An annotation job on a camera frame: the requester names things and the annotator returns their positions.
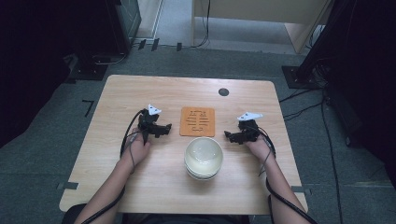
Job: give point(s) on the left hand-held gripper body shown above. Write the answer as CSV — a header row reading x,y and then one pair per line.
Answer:
x,y
148,124

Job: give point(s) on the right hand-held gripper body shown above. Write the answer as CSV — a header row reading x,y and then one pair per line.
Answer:
x,y
249,130

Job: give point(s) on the cream ceramic bowl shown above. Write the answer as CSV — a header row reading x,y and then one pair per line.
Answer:
x,y
204,152
202,179

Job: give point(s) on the person's right hand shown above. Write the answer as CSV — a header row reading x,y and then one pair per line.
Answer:
x,y
260,147

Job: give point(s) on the person's left hand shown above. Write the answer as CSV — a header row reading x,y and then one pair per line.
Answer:
x,y
138,151

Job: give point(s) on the orange square coaster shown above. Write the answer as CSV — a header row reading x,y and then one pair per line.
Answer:
x,y
197,121

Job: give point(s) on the black round table grommet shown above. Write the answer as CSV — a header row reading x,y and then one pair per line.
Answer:
x,y
223,92

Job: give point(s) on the grey floor tape strip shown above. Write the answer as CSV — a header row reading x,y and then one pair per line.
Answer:
x,y
301,189
67,185

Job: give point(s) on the black floor tape piece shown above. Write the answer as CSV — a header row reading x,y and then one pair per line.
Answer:
x,y
179,46
142,44
155,44

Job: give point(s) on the person's dark clothing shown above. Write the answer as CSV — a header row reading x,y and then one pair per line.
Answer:
x,y
186,219

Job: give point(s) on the black cabinet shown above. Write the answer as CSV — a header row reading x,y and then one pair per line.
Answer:
x,y
124,21

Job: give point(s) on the dark curtain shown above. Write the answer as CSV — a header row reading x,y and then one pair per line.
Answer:
x,y
25,68

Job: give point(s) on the black stand base plate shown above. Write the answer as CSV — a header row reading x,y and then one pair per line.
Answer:
x,y
88,71
294,77

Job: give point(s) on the black metal stand post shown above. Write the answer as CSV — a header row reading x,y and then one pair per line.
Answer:
x,y
323,34

